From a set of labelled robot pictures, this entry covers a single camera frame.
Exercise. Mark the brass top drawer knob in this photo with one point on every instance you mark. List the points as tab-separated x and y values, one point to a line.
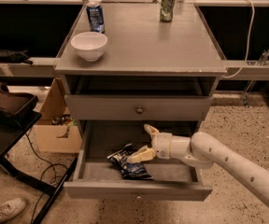
139	110

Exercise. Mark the dark brown tray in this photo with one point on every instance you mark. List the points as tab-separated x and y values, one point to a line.
15	106

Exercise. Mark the white ceramic bowl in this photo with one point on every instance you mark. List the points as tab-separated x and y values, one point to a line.
89	46

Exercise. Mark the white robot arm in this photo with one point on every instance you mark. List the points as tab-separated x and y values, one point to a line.
202	150

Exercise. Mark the blue chip bag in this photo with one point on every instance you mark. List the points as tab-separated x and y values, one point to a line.
132	171

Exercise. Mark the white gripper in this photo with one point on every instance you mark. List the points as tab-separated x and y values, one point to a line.
162	145

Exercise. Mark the grey drawer cabinet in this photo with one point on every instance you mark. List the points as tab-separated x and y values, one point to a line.
147	57

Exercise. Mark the white sneaker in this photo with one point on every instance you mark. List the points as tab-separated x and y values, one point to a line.
11	209

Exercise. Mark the cardboard box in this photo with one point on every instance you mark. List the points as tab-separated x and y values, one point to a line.
57	131

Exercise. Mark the closed grey top drawer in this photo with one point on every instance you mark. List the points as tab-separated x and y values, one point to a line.
126	107

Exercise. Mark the blue soda can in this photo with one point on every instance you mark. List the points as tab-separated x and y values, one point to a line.
95	17

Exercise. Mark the open grey middle drawer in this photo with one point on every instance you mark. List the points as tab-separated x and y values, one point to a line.
97	178

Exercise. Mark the green soda can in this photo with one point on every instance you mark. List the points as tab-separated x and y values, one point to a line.
166	11

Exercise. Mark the black side table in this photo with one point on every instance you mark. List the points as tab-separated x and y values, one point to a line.
9	136

